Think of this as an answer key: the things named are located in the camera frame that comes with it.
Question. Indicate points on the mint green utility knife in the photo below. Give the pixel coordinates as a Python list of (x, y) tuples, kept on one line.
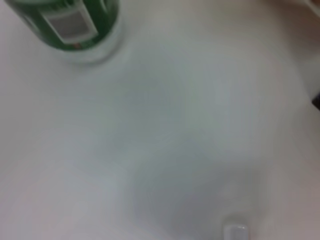
[(236, 232)]

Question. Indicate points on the clear water bottle green label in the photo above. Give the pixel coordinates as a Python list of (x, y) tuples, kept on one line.
[(75, 30)]

